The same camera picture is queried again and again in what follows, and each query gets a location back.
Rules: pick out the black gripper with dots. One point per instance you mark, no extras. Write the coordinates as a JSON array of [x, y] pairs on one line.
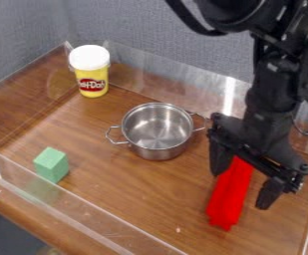
[[260, 141]]

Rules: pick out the red plastic bar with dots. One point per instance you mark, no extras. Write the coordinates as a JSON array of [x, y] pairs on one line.
[[226, 198]]

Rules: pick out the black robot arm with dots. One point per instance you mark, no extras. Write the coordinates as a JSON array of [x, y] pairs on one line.
[[277, 24]]

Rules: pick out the stainless steel pot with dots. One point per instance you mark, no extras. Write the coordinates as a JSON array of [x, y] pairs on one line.
[[155, 129]]

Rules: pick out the green foam block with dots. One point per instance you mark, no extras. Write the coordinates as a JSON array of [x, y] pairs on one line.
[[51, 164]]

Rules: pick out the yellow Play-Doh can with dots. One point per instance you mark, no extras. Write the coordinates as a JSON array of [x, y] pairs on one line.
[[90, 62]]

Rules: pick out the clear acrylic barrier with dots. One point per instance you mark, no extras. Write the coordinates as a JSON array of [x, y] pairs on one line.
[[120, 205]]

